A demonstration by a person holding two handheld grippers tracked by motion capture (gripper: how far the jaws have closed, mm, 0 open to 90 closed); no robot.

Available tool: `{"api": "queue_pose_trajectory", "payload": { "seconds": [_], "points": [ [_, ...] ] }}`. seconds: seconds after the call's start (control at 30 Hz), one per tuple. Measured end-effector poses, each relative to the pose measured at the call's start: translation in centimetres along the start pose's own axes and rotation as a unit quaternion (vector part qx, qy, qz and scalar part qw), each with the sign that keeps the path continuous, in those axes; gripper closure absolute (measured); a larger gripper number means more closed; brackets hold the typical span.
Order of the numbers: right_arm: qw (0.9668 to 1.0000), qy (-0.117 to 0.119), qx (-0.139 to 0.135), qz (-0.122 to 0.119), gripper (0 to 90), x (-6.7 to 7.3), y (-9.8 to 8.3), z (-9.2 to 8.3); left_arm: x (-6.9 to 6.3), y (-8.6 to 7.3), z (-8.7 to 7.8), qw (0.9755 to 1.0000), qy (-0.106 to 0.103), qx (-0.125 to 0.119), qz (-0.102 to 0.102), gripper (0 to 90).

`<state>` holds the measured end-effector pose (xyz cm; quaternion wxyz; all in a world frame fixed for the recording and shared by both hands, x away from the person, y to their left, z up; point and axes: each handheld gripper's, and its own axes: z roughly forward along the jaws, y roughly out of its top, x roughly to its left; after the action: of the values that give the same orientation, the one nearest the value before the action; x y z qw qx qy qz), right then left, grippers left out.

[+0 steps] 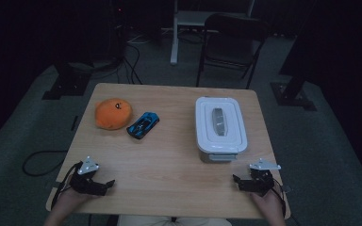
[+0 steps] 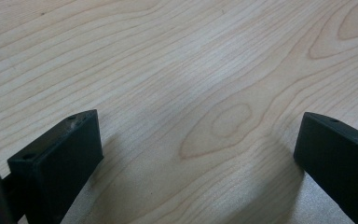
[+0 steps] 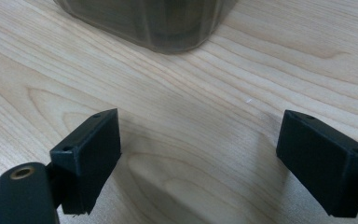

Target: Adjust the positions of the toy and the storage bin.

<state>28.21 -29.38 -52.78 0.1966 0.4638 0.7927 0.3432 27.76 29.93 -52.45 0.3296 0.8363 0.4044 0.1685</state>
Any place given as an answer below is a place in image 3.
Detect translucent brown storage box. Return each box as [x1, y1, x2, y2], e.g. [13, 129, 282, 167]
[53, 0, 239, 54]

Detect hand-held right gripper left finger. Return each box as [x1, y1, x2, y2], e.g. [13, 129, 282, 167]
[48, 108, 122, 217]

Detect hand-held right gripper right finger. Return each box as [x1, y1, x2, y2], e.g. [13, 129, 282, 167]
[275, 109, 358, 218]

